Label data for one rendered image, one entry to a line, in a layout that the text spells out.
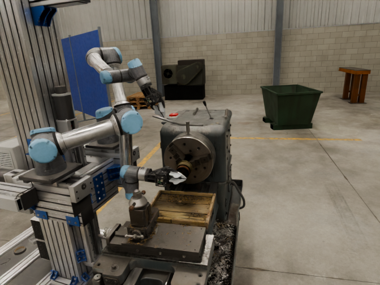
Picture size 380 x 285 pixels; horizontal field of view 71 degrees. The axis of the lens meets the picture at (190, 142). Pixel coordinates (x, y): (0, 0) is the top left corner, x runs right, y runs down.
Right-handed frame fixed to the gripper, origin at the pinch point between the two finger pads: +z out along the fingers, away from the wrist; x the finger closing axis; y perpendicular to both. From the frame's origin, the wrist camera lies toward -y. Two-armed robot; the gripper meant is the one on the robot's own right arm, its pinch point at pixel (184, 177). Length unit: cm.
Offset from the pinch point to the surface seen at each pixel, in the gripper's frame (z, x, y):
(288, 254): 76, -98, -84
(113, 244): -19.9, -15.9, 41.5
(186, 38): -256, 158, -1001
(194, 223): 9.1, -18.3, 12.4
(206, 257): 19.6, -15.9, 38.0
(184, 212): 1.4, -19.5, 2.1
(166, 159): -17.5, 0.3, -22.6
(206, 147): 7.7, 11.1, -22.3
